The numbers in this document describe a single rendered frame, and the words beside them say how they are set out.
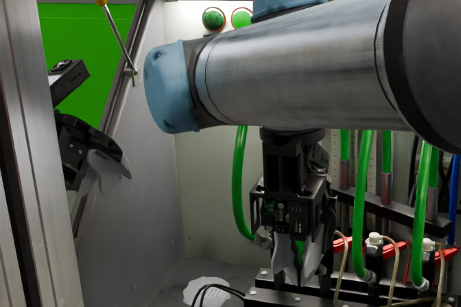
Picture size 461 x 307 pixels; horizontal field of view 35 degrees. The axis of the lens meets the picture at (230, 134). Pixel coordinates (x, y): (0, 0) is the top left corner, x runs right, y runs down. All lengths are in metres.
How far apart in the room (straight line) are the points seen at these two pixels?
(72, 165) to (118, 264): 0.54
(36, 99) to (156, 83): 0.34
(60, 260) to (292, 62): 0.19
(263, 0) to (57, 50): 3.52
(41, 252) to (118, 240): 1.11
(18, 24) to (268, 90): 0.23
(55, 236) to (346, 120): 0.18
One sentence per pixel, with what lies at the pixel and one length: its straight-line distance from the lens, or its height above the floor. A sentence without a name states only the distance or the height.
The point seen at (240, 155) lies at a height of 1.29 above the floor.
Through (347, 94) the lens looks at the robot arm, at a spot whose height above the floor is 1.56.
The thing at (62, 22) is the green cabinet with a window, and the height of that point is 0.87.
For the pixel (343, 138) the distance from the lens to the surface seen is 1.28.
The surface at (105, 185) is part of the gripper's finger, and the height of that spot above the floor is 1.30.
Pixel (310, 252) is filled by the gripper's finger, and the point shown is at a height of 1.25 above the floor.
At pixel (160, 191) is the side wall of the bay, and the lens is 1.50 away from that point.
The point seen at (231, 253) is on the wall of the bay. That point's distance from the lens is 1.62.
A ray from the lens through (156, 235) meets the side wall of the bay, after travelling 1.51.
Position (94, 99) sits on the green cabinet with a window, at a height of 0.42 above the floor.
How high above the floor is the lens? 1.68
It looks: 21 degrees down
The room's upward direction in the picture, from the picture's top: 4 degrees counter-clockwise
